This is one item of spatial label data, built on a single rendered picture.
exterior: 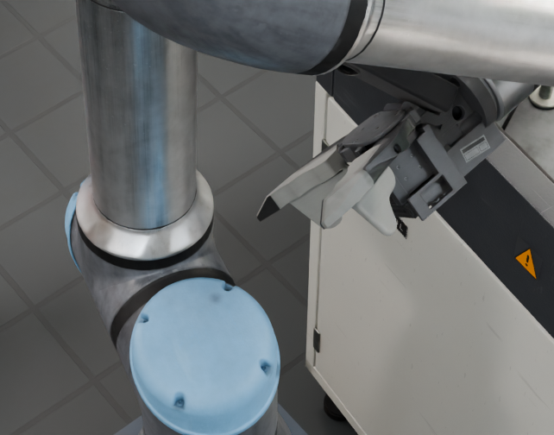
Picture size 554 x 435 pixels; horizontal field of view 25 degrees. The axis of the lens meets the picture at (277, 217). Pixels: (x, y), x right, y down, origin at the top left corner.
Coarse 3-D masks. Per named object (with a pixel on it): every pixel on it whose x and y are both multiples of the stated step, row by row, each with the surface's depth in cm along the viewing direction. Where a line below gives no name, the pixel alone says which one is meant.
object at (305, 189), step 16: (320, 160) 109; (336, 160) 108; (304, 176) 109; (320, 176) 108; (336, 176) 109; (272, 192) 109; (288, 192) 109; (304, 192) 109; (320, 192) 110; (272, 208) 109; (304, 208) 110; (320, 208) 110; (336, 224) 111
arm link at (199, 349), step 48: (144, 288) 103; (192, 288) 101; (240, 288) 102; (144, 336) 99; (192, 336) 99; (240, 336) 99; (144, 384) 98; (192, 384) 97; (240, 384) 97; (192, 432) 99; (240, 432) 100
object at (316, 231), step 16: (320, 96) 163; (320, 112) 165; (320, 128) 167; (320, 144) 170; (320, 240) 187; (320, 256) 190; (320, 384) 216; (336, 400) 213; (336, 416) 219; (352, 416) 210
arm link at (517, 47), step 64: (128, 0) 71; (192, 0) 69; (256, 0) 69; (320, 0) 70; (384, 0) 74; (448, 0) 78; (512, 0) 82; (256, 64) 73; (320, 64) 74; (384, 64) 79; (448, 64) 81; (512, 64) 84
